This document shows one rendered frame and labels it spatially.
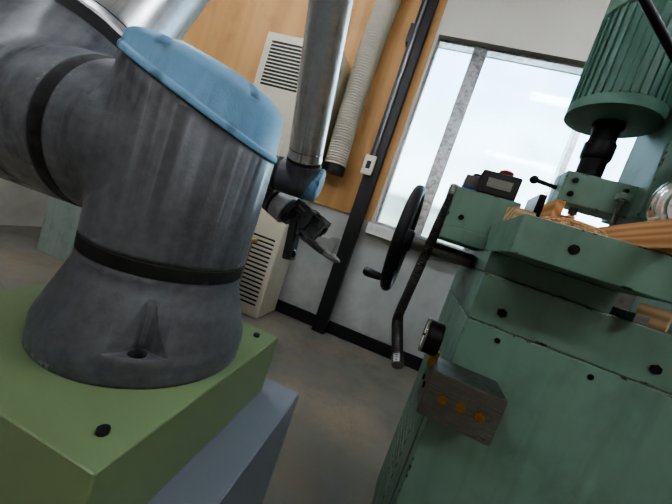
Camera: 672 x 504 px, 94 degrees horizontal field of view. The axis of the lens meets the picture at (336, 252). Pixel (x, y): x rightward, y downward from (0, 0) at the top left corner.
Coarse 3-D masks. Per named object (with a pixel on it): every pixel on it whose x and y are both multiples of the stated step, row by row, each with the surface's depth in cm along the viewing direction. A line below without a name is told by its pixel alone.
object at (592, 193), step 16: (560, 176) 72; (576, 176) 68; (592, 176) 67; (560, 192) 69; (576, 192) 68; (592, 192) 67; (608, 192) 67; (576, 208) 71; (592, 208) 68; (608, 208) 67; (624, 208) 66
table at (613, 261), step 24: (528, 216) 45; (456, 240) 67; (480, 240) 66; (504, 240) 51; (528, 240) 45; (552, 240) 44; (576, 240) 43; (600, 240) 42; (552, 264) 44; (576, 264) 43; (600, 264) 43; (624, 264) 42; (648, 264) 41; (624, 288) 42; (648, 288) 41
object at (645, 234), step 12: (600, 228) 55; (612, 228) 51; (624, 228) 48; (636, 228) 45; (648, 228) 43; (660, 228) 40; (624, 240) 47; (636, 240) 44; (648, 240) 42; (660, 240) 40
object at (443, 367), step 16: (432, 368) 52; (448, 368) 55; (464, 368) 57; (432, 384) 52; (448, 384) 51; (464, 384) 50; (480, 384) 52; (496, 384) 55; (432, 400) 52; (448, 400) 51; (464, 400) 50; (480, 400) 50; (496, 400) 49; (432, 416) 52; (448, 416) 51; (464, 416) 50; (480, 416) 49; (496, 416) 49; (464, 432) 50; (480, 432) 50
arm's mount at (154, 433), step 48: (0, 336) 26; (0, 384) 21; (48, 384) 22; (192, 384) 27; (240, 384) 34; (0, 432) 19; (48, 432) 19; (96, 432) 20; (144, 432) 21; (192, 432) 27; (0, 480) 19; (48, 480) 18; (96, 480) 18; (144, 480) 23
